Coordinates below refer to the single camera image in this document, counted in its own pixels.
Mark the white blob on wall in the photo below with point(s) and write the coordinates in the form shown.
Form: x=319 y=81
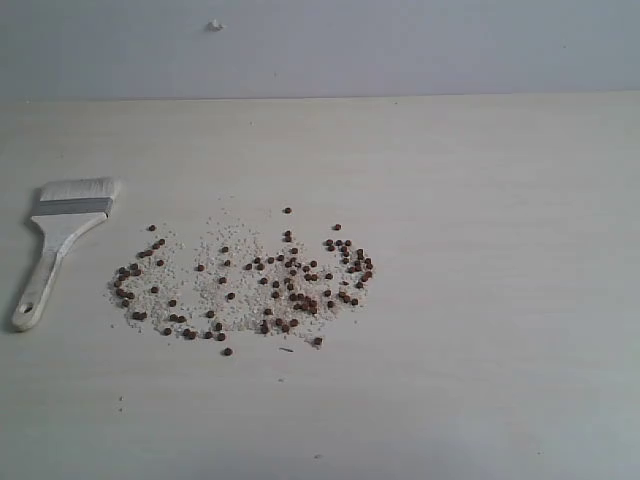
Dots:
x=214 y=26

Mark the white wooden paint brush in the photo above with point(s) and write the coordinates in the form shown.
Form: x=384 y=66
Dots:
x=64 y=211

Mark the grains and brown pellets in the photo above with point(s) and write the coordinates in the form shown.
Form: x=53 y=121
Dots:
x=233 y=283

